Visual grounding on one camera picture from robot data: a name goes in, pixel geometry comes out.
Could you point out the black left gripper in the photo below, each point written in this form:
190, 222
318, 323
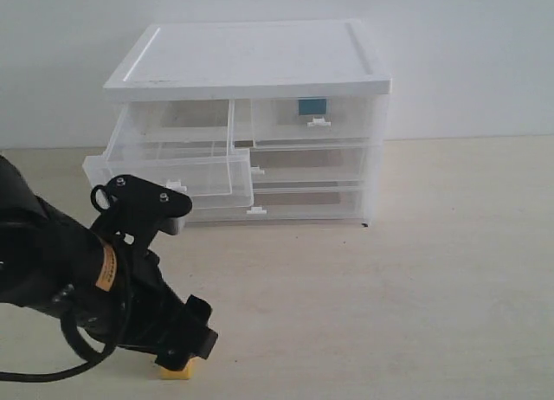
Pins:
120, 299

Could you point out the clear drawer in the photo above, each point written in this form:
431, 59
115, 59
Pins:
185, 145
273, 123
309, 168
297, 205

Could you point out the white blue pill bottle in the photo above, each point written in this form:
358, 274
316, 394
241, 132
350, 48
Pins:
312, 106

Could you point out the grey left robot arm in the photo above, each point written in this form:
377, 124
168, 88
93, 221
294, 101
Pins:
33, 233

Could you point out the clear bottom drawer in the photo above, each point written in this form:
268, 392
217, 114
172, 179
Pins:
297, 205

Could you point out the white plastic drawer cabinet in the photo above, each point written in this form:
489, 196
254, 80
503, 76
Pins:
252, 61

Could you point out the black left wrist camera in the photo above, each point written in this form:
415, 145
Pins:
133, 206

